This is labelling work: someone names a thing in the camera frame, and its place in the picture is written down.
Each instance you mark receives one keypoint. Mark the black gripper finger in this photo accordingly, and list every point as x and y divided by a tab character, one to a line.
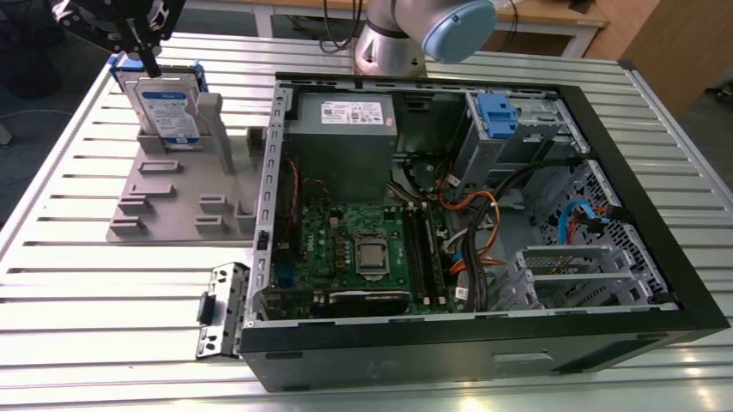
91	30
163	30

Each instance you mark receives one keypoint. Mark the hard disk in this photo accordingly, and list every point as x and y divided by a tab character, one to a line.
166	113

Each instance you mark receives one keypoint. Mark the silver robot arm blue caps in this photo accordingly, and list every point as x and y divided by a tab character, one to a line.
389	51

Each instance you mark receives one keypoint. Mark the silver disk bay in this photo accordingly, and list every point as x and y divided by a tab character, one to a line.
573	279

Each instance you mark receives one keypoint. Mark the black office chair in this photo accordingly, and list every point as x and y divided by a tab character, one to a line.
23	64

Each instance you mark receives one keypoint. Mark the grey parts rack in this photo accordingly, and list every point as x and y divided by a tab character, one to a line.
171	206

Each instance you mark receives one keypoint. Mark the grey power supply unit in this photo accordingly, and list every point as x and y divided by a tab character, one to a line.
338	159

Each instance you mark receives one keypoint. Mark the green motherboard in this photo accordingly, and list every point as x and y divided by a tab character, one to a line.
324	221

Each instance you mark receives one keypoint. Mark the blue drive cage latch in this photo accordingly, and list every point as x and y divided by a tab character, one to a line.
496	116

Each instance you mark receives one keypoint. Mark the grey optical drive cage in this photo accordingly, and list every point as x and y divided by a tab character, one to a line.
486	159

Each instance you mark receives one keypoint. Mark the silver CPU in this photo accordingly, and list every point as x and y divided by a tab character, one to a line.
373	258

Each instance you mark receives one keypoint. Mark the black graphics card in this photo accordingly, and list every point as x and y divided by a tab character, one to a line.
373	298

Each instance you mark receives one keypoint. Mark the black PC case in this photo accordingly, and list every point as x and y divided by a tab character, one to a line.
401	356

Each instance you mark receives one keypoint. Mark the wooden cabinet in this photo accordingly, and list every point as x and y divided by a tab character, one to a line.
676	51

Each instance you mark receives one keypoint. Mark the metal expansion slot bracket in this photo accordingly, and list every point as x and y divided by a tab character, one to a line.
235	309

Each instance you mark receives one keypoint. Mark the wooden desk white frame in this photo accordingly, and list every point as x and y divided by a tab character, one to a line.
561	15

